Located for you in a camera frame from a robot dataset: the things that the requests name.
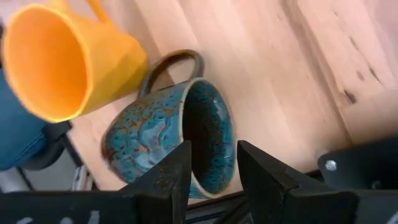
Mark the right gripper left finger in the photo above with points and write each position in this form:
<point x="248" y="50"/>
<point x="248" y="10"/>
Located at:
<point x="164" y="193"/>

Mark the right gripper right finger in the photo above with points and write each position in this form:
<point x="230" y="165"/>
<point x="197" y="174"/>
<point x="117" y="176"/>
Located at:
<point x="273" y="196"/>

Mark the blue brown speckled mug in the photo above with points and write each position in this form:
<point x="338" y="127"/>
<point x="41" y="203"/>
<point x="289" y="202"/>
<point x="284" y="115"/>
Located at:
<point x="146" y="130"/>

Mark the yellow mug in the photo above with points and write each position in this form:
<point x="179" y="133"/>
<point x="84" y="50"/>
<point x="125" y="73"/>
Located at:
<point x="46" y="62"/>

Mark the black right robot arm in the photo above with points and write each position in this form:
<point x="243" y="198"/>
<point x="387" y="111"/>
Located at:
<point x="367" y="165"/>

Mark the person's leg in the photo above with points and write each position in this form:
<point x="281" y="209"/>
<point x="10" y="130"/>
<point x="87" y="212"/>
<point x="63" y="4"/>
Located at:
<point x="18" y="130"/>

